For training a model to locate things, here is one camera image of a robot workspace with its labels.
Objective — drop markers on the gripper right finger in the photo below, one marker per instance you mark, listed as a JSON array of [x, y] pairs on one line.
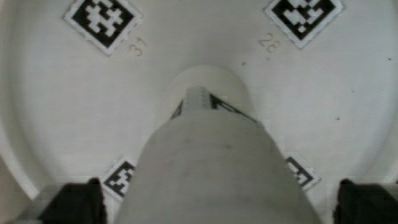
[[367, 204]]

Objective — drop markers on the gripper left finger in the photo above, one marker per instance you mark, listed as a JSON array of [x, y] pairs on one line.
[[68, 204]]

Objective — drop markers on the white round table top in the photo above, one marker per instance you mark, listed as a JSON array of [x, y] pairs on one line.
[[292, 57]]

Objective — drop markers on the white cylindrical table leg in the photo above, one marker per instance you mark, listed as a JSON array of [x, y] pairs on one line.
[[212, 177]]

